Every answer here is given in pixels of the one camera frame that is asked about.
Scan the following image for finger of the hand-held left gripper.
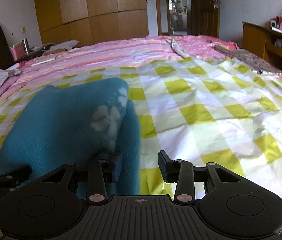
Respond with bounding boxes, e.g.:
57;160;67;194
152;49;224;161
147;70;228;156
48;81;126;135
0;164;33;188

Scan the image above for steel flask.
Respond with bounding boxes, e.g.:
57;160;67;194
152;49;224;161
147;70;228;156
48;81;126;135
22;38;30;55

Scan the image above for pink striped quilt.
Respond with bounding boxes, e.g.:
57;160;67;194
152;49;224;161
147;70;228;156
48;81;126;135
0;34;239;110

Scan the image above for teal knitted sweater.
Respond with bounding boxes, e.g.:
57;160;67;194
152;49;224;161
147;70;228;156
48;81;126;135
0;77;142;198

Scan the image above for floral cloth strip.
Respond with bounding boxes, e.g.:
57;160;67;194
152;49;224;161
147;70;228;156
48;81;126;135
165;38;192;60

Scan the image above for white book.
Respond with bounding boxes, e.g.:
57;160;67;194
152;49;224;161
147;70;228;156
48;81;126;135
31;57;57;67

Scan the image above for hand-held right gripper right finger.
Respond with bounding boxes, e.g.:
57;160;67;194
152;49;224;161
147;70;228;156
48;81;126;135
158;150;243;203

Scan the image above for brown wooden door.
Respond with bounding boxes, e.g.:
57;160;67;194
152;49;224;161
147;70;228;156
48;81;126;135
189;0;220;38

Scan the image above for wooden wardrobe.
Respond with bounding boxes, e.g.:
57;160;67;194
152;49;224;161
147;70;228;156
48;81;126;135
32;0;149;48

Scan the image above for pink storage box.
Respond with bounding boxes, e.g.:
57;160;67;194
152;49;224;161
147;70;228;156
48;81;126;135
10;42;27;62

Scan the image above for folded grey white cloth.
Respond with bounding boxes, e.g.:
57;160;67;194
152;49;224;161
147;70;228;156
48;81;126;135
46;40;80;54

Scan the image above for dark nightstand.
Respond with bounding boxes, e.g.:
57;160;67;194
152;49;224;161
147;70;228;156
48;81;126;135
16;45;54;64

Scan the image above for brown patterned cloth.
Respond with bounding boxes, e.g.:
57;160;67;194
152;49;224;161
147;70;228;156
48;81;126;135
214;43;282;77

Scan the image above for yellow green checkered bed sheet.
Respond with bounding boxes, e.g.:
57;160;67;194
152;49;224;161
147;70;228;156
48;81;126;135
0;56;282;227

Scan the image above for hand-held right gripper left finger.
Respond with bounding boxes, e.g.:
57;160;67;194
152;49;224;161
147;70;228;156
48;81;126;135
39;151;123;205

